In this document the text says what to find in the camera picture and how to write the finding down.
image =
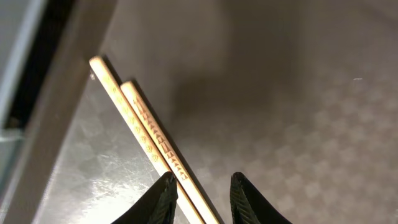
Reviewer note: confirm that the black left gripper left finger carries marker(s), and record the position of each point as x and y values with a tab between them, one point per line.
156	206

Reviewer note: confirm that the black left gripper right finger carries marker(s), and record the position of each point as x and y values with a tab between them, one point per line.
249	206

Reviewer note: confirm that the wooden chopstick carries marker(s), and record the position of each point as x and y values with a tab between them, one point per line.
126	110
169	154

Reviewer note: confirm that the dark brown serving tray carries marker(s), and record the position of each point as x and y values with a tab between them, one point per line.
300	96

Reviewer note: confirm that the grey plastic dish rack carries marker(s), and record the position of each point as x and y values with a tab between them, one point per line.
20	20

